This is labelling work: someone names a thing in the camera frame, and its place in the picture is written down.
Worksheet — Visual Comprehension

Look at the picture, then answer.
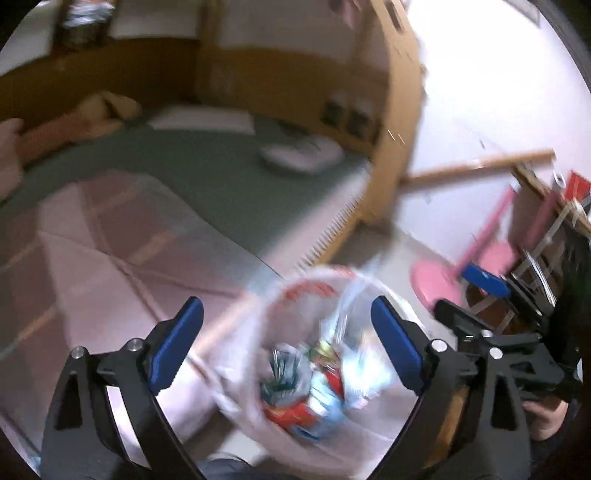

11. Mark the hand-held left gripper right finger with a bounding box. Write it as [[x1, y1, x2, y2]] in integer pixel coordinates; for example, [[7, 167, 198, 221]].
[[369, 295, 529, 480]]

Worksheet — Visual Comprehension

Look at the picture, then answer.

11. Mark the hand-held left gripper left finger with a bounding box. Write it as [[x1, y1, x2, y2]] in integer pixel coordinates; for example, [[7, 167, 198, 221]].
[[41, 296, 206, 480]]

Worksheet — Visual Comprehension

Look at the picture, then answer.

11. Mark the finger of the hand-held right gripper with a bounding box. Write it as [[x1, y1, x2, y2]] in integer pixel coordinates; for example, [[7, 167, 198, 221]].
[[436, 299, 485, 342], [462, 263, 512, 298]]

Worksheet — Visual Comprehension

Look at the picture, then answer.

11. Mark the bin with white bag liner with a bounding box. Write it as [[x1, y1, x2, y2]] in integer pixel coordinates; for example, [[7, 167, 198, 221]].
[[210, 265, 416, 457]]

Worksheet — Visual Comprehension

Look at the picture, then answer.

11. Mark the red snack packet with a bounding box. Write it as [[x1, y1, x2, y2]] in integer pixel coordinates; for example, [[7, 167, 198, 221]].
[[265, 369, 346, 431]]

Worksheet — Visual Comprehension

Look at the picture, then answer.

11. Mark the person's right hand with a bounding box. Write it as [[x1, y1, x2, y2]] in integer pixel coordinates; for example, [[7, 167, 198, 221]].
[[526, 401, 570, 441]]

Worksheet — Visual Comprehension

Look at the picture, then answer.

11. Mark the pink plastic stool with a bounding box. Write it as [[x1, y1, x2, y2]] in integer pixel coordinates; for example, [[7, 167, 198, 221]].
[[411, 185, 522, 311]]

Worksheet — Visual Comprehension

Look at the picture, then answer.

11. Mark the cluttered storage rack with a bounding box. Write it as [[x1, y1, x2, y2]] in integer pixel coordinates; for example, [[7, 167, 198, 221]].
[[508, 161, 591, 324]]

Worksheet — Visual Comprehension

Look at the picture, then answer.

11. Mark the wooden stick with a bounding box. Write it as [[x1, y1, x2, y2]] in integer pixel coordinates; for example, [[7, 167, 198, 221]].
[[399, 150, 555, 190]]

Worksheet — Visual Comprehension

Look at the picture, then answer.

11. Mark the pink grey striped blanket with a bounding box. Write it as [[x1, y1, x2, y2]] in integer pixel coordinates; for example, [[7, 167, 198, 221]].
[[0, 171, 287, 462]]

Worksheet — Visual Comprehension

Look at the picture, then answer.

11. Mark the green bed sheet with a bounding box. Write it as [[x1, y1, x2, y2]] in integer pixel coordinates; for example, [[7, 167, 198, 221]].
[[0, 115, 375, 287]]

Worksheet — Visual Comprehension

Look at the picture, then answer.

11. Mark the white flat paper sheet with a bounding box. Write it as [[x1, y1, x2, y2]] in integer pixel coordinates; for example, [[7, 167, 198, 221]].
[[148, 104, 257, 136]]

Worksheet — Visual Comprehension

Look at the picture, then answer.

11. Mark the striped plush rabbit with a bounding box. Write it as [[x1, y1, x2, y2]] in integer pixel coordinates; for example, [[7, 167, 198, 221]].
[[18, 92, 141, 158]]

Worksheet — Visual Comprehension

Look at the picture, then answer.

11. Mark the pink pillow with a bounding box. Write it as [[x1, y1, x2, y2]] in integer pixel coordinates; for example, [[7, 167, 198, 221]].
[[0, 117, 25, 199]]

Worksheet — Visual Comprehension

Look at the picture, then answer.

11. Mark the pink hanging cloth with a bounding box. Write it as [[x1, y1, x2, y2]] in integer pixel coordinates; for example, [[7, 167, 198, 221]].
[[330, 0, 365, 24]]

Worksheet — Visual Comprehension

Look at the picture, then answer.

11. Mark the pile of items on shelf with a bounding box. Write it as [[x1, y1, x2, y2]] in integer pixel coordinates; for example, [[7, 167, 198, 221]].
[[58, 0, 112, 47]]

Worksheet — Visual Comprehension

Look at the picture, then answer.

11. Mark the wooden bunk bed frame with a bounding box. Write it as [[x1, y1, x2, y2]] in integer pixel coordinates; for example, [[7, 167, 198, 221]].
[[0, 0, 428, 227]]

